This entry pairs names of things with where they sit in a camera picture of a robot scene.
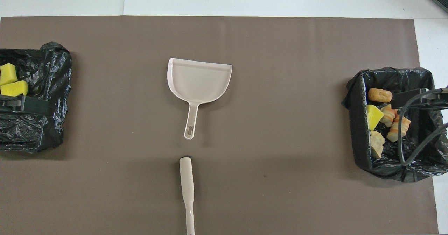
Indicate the angled yellow sponge piece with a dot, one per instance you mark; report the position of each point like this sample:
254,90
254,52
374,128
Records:
15,88

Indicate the small ridged pastry toy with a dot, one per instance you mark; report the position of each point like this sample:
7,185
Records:
387,116

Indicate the brown bread roll toy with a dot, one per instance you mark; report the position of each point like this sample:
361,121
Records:
379,95

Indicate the striped croissant toy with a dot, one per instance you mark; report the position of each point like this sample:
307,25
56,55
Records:
393,133

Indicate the notched yellow sponge piece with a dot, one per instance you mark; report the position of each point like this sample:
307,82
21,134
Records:
7,73

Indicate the yellow sponge wedge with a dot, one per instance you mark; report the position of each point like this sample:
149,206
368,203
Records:
373,118

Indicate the beige plastic dustpan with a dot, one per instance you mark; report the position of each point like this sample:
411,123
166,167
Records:
199,81

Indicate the beige brush black bristles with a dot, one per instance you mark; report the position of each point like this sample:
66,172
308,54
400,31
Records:
187,179

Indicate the open bin black liner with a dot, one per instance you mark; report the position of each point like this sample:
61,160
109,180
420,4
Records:
420,81

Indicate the bin wrapped in black bag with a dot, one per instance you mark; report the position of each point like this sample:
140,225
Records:
52,81

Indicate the pale dumpling toy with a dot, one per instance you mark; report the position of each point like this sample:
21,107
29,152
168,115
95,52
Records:
377,144

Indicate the brown paper table mat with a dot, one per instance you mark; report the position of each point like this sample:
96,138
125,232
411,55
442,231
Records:
280,70

